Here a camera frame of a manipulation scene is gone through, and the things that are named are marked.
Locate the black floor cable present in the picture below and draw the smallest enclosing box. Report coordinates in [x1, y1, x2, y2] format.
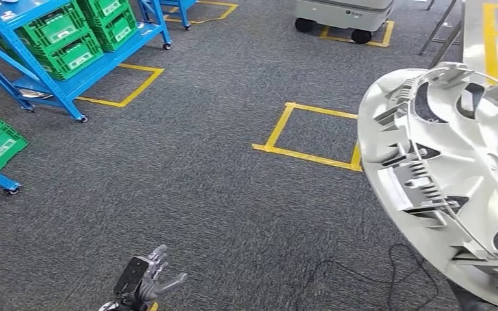
[305, 244, 441, 311]

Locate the white wheeled robot cart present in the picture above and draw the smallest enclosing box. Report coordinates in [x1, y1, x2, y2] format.
[294, 0, 396, 45]

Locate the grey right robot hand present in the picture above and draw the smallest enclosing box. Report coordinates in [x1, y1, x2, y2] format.
[447, 253, 498, 311]

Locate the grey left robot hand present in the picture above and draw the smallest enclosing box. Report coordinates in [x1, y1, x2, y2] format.
[113, 244, 189, 311]

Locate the grey plastic wheel hubcap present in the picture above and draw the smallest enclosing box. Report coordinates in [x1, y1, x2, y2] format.
[357, 62, 498, 311]

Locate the chrome stanchion base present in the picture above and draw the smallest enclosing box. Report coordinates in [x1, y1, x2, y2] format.
[18, 87, 56, 100]

